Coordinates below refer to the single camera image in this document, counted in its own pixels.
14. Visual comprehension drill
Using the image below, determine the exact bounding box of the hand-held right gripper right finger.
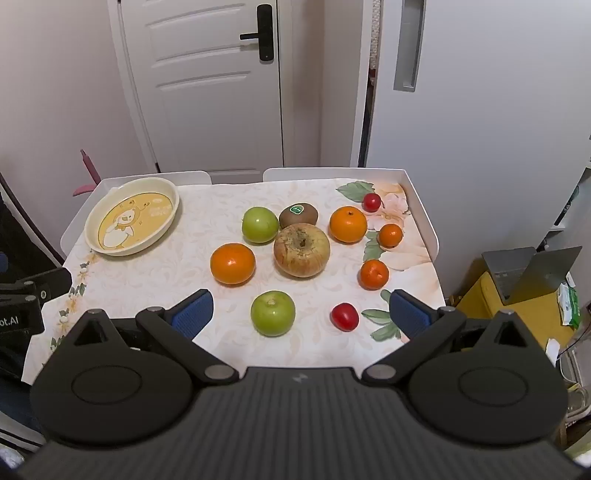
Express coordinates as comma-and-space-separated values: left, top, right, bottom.
361, 289, 539, 385

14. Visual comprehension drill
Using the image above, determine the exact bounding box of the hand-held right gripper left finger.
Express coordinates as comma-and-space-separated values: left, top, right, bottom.
55, 289, 240, 385

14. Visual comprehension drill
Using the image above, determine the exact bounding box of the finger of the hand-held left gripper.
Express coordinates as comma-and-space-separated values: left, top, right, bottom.
0, 267, 73, 304

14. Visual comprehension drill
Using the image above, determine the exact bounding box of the small orange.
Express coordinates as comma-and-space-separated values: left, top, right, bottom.
359, 259, 390, 291
378, 223, 404, 249

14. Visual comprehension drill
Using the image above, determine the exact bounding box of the green apple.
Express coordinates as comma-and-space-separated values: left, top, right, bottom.
242, 206, 281, 244
250, 291, 296, 337

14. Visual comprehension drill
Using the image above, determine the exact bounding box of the yellow duck print plate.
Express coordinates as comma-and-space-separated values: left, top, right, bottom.
84, 177, 181, 256

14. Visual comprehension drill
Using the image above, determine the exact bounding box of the large orange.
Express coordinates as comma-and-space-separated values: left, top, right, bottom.
210, 243, 256, 285
329, 206, 368, 244

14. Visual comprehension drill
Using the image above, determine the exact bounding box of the large yellow-red apple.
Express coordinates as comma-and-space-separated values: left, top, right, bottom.
273, 223, 331, 278

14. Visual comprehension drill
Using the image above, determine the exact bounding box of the floral table cloth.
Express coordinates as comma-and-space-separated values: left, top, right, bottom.
21, 178, 446, 384

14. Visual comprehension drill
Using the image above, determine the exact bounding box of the white rimmed table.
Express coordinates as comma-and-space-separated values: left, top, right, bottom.
21, 167, 446, 384

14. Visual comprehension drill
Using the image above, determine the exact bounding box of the grey cardboard box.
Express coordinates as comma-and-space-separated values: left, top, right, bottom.
481, 246, 583, 306

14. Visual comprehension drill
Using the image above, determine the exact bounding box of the pink plastic object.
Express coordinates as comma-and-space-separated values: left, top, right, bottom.
72, 148, 100, 197

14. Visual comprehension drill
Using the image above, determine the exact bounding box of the yellow bin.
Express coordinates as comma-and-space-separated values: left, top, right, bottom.
455, 272, 576, 366

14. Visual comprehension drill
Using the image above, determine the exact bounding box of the brown kiwi with green sticker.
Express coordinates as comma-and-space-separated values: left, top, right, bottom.
279, 202, 320, 230

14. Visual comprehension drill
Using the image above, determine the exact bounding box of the green white wipes packet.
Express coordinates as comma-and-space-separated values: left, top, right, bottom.
557, 282, 582, 330

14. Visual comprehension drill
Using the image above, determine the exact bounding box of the clear plastic container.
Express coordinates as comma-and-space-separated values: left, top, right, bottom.
556, 346, 591, 421

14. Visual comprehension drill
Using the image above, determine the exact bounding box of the white wardrobe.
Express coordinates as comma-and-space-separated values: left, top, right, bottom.
351, 0, 591, 298

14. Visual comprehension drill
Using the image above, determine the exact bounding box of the white panel door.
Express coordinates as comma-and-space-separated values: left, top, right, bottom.
107, 0, 286, 185

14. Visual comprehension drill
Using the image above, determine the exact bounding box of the grey wardrobe handle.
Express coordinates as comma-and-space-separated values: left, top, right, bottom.
393, 0, 426, 92

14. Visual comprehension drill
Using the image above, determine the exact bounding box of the black door handle lock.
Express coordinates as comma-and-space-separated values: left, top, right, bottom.
239, 4, 274, 62

